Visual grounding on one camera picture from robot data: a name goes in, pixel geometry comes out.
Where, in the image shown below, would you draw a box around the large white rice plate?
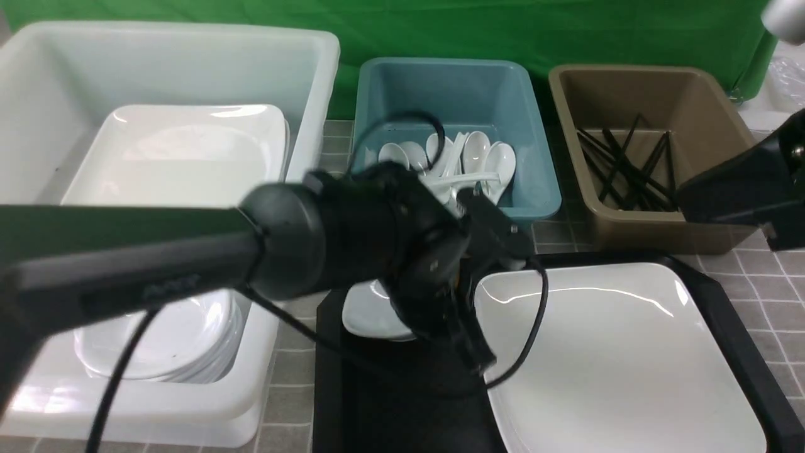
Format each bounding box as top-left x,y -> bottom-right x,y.
489,262 -> 767,452

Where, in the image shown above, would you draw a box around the teal plastic bin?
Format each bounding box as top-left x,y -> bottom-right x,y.
350,58 -> 562,229

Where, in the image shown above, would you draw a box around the brown plastic bin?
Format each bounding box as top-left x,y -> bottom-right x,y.
549,64 -> 767,254

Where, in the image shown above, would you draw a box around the stack of white bowls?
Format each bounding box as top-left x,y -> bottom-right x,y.
73,289 -> 245,383

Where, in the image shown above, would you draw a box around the green cloth backdrop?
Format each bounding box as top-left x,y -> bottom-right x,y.
2,1 -> 777,120

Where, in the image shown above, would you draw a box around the black chopsticks in bin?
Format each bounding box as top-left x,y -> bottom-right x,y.
576,113 -> 679,213

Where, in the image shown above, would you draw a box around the small grey bowl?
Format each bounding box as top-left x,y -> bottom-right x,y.
341,280 -> 415,342

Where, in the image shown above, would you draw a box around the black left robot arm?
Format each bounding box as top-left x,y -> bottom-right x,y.
2,162 -> 548,411

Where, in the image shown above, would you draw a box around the top stacked white plate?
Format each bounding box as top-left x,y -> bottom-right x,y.
61,105 -> 291,208

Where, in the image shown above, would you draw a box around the black serving tray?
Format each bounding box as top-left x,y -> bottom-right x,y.
311,250 -> 803,452

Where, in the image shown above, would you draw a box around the large white plastic bin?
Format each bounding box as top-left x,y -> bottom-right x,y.
2,22 -> 340,451

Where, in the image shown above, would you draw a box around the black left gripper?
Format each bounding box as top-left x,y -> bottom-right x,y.
384,186 -> 531,375

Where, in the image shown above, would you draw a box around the grey checked tablecloth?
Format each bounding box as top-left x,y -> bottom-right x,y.
0,120 -> 805,453

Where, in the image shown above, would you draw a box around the clear plastic bag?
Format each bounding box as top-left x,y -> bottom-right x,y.
768,55 -> 804,113

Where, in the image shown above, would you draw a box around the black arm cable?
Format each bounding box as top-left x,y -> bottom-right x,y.
85,112 -> 550,453

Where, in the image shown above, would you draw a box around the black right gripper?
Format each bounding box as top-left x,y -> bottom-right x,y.
676,111 -> 804,250

